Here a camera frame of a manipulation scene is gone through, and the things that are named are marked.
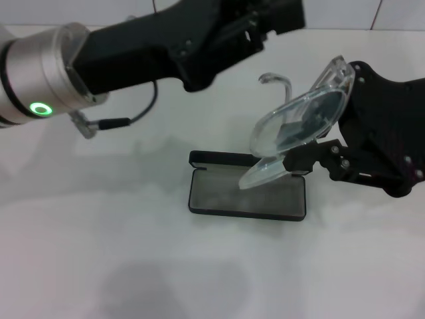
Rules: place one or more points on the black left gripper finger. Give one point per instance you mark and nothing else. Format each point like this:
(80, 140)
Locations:
(285, 16)

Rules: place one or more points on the black glasses case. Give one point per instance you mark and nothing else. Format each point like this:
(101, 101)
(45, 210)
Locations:
(232, 202)

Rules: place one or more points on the clear white glasses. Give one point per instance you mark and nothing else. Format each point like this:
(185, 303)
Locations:
(272, 133)

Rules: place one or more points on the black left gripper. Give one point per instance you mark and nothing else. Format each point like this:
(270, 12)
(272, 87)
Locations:
(133, 50)

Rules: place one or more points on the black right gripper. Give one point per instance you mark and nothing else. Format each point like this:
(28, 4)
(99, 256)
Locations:
(382, 126)

